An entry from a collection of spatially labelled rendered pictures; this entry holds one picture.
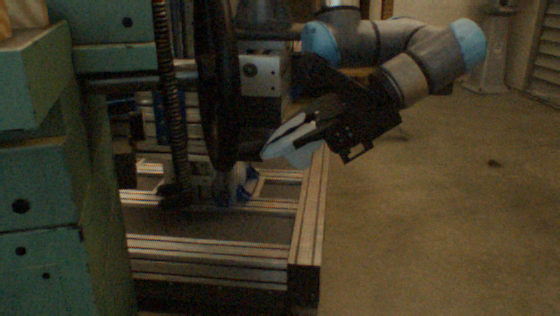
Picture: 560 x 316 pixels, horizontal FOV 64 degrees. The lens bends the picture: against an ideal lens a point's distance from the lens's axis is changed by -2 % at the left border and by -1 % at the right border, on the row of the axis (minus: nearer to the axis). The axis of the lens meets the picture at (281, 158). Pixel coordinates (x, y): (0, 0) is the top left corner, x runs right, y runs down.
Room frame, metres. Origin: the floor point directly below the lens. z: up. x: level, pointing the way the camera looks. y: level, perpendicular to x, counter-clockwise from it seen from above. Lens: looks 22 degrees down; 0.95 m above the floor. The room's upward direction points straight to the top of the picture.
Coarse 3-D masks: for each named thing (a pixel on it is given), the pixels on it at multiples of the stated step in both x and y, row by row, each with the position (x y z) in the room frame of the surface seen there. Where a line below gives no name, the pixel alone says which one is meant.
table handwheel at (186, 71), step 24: (216, 0) 0.57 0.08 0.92; (216, 24) 0.55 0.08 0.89; (216, 48) 0.54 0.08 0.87; (120, 72) 0.61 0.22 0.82; (144, 72) 0.62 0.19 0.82; (192, 72) 0.64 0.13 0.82; (216, 72) 0.63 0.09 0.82; (216, 96) 0.59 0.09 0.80; (240, 96) 0.53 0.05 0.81; (216, 120) 0.74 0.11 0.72; (240, 120) 0.53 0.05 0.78; (216, 144) 0.68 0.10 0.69; (216, 168) 0.60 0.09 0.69
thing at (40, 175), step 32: (96, 96) 0.69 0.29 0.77; (96, 128) 0.63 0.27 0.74; (0, 160) 0.38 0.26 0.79; (32, 160) 0.39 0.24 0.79; (64, 160) 0.40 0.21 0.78; (0, 192) 0.38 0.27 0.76; (32, 192) 0.39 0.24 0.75; (64, 192) 0.40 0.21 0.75; (0, 224) 0.38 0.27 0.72; (32, 224) 0.39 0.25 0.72; (64, 224) 0.40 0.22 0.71
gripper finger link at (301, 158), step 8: (304, 128) 0.61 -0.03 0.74; (312, 128) 0.60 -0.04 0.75; (288, 136) 0.61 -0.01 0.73; (296, 136) 0.60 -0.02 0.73; (272, 144) 0.61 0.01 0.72; (280, 144) 0.60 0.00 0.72; (288, 144) 0.59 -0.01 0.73; (312, 144) 0.61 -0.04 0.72; (320, 144) 0.61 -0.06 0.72; (264, 152) 0.61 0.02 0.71; (272, 152) 0.60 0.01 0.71; (280, 152) 0.60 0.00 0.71; (288, 152) 0.60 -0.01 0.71; (296, 152) 0.61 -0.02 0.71; (304, 152) 0.61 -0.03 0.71; (288, 160) 0.61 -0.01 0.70; (296, 160) 0.61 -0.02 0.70; (304, 160) 0.61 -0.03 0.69; (304, 168) 0.61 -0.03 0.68
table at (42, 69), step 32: (32, 32) 0.41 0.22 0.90; (64, 32) 0.50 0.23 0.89; (0, 64) 0.31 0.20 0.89; (32, 64) 0.34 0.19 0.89; (64, 64) 0.47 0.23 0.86; (96, 64) 0.53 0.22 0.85; (128, 64) 0.54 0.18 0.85; (0, 96) 0.31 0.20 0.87; (32, 96) 0.32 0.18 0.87; (0, 128) 0.31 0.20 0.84; (32, 128) 0.32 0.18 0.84
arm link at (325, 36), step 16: (320, 0) 0.74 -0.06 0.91; (336, 0) 0.73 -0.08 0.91; (352, 0) 0.73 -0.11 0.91; (320, 16) 0.73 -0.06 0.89; (336, 16) 0.72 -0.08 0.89; (352, 16) 0.72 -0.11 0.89; (304, 32) 0.73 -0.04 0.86; (320, 32) 0.70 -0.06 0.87; (336, 32) 0.71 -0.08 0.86; (352, 32) 0.71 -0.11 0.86; (368, 32) 0.72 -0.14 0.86; (304, 48) 0.73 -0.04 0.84; (320, 48) 0.69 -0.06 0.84; (336, 48) 0.70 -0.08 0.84; (352, 48) 0.71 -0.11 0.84; (368, 48) 0.71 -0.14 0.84; (336, 64) 0.71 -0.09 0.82; (352, 64) 0.72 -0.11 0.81; (368, 64) 0.73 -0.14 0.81
